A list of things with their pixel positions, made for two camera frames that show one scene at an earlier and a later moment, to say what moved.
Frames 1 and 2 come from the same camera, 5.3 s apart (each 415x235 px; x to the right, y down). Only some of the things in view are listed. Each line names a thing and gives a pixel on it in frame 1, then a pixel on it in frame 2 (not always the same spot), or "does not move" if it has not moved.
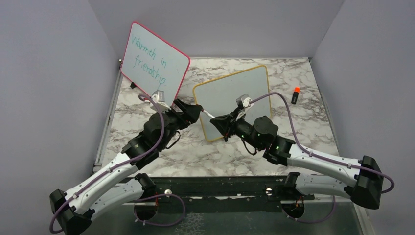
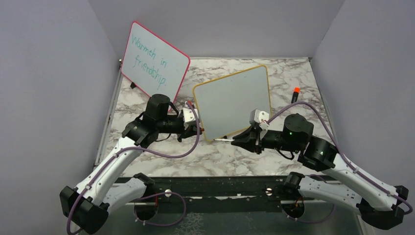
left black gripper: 190,117 → 191,130
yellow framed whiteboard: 218,98 does not move
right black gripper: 226,124 → 248,139
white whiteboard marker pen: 209,114 → 223,139
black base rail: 219,195 does not move
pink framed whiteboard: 152,64 does not move
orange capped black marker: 296,90 does not move
